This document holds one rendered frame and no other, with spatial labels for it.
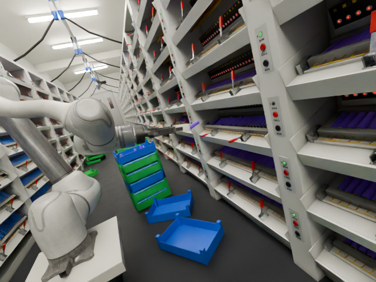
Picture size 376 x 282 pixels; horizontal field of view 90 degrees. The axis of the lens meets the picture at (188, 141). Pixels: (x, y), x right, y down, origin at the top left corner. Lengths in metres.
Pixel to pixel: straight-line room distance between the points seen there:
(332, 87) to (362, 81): 0.05
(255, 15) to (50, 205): 0.92
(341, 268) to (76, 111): 0.90
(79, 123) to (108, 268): 0.51
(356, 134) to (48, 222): 0.98
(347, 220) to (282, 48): 0.48
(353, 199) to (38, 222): 1.00
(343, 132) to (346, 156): 0.07
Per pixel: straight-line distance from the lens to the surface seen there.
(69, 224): 0.90
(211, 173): 1.29
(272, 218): 0.98
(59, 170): 1.06
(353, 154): 0.58
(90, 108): 0.58
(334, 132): 0.62
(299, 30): 0.65
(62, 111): 0.67
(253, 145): 0.76
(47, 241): 0.92
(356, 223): 0.68
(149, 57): 1.90
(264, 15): 0.62
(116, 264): 0.83
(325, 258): 0.85
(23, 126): 1.09
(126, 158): 1.47
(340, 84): 0.51
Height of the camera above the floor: 0.72
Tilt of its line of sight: 12 degrees down
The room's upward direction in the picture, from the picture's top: 17 degrees counter-clockwise
